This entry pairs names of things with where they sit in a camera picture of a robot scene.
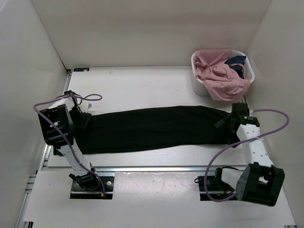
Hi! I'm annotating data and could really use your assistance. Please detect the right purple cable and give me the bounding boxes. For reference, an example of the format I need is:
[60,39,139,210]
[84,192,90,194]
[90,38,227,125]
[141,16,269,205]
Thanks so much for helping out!
[204,109,290,202]

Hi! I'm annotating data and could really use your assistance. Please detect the dark blue garment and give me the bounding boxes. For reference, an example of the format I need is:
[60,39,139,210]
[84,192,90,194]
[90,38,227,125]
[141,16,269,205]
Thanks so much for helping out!
[225,56,247,79]

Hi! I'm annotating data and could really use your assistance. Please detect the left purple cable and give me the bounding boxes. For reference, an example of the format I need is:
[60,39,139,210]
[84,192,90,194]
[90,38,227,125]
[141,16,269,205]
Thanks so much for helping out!
[33,94,106,194]

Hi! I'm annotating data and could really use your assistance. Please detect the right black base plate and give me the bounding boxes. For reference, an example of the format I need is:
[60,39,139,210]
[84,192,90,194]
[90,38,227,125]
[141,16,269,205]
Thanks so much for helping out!
[194,176,240,201]

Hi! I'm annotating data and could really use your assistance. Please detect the black trousers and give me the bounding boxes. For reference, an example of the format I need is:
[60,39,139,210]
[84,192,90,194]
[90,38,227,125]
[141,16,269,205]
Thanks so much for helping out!
[76,106,239,154]

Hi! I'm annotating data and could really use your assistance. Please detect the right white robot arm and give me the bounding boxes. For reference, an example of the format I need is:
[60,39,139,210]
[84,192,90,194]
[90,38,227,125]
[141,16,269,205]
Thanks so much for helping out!
[213,103,285,207]

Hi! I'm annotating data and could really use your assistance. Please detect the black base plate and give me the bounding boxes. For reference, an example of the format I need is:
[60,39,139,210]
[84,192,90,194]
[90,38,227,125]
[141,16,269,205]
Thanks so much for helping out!
[70,176,114,200]
[194,176,240,201]

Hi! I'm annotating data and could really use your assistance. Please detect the aluminium frame rail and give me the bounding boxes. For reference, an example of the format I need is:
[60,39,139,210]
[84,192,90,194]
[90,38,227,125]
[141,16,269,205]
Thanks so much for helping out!
[35,166,269,173]

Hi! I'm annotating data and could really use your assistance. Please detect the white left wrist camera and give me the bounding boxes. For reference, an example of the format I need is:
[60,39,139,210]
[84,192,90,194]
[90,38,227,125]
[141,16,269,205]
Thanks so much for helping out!
[78,102,92,113]

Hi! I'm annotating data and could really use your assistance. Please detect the blue white label sticker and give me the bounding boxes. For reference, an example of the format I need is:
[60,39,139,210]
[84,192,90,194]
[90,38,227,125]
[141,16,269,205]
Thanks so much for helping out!
[73,67,90,72]

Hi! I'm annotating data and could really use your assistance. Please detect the purple cable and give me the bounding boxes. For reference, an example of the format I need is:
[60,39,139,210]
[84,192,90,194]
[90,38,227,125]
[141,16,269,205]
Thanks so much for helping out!
[204,109,290,202]
[33,94,106,194]

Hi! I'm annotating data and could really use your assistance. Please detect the white plastic basket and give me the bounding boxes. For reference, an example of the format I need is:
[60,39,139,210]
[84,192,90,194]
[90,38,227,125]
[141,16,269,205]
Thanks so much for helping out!
[190,49,255,96]

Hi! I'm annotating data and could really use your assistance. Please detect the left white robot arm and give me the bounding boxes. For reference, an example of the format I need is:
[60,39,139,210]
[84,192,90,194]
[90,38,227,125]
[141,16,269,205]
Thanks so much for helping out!
[33,90,105,195]

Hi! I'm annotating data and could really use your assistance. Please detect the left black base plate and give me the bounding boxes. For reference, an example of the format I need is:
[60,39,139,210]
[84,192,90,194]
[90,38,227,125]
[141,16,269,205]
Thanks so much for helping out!
[70,176,114,200]

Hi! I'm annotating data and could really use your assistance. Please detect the pink garment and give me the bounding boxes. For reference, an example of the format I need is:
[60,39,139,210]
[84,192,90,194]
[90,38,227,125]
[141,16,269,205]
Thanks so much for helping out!
[194,48,251,103]

